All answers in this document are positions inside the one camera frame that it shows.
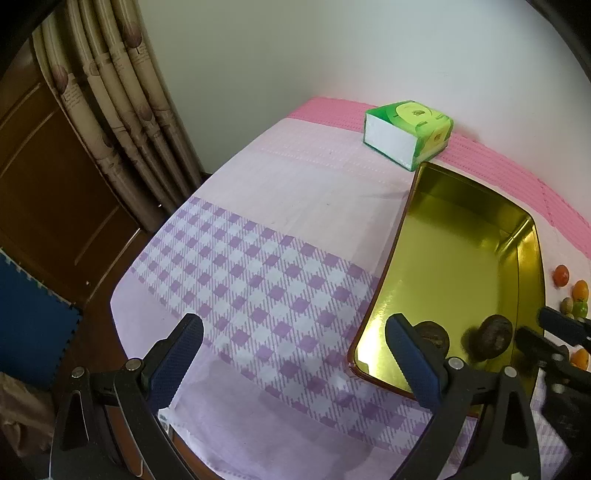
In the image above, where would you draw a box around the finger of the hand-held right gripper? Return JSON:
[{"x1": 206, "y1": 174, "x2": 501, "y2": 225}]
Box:
[
  {"x1": 515, "y1": 326, "x2": 573, "y2": 377},
  {"x1": 538, "y1": 307, "x2": 591, "y2": 344}
]

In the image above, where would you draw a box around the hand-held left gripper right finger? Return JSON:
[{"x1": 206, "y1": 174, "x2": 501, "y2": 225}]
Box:
[{"x1": 385, "y1": 313, "x2": 542, "y2": 480}]

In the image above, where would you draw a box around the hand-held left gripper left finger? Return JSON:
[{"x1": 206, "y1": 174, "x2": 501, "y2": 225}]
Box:
[{"x1": 50, "y1": 313, "x2": 204, "y2": 480}]

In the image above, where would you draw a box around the gold-lined dark red tin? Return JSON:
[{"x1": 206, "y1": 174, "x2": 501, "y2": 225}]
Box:
[{"x1": 347, "y1": 161, "x2": 548, "y2": 421}]

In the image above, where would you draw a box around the dark brown round fruit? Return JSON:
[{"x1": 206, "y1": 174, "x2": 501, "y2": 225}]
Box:
[
  {"x1": 414, "y1": 320, "x2": 450, "y2": 354},
  {"x1": 478, "y1": 314, "x2": 514, "y2": 356}
]

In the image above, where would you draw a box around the blue foam mat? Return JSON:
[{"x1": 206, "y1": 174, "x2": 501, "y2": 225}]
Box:
[{"x1": 0, "y1": 249, "x2": 84, "y2": 391}]

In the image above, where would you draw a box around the beige cloth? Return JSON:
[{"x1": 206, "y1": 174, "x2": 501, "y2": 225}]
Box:
[{"x1": 0, "y1": 371, "x2": 56, "y2": 457}]

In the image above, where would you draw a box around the purple checked white cloth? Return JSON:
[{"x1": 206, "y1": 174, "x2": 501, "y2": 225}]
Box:
[{"x1": 110, "y1": 117, "x2": 591, "y2": 480}]

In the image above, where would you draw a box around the brown wooden door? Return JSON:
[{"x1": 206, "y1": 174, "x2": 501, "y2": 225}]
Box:
[{"x1": 0, "y1": 44, "x2": 155, "y2": 308}]

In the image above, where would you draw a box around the green tissue box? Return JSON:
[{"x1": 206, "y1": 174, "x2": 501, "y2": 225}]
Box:
[{"x1": 362, "y1": 100, "x2": 454, "y2": 172}]

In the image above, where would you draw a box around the beige patterned curtain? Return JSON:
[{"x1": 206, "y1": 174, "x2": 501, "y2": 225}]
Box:
[{"x1": 30, "y1": 0, "x2": 204, "y2": 234}]

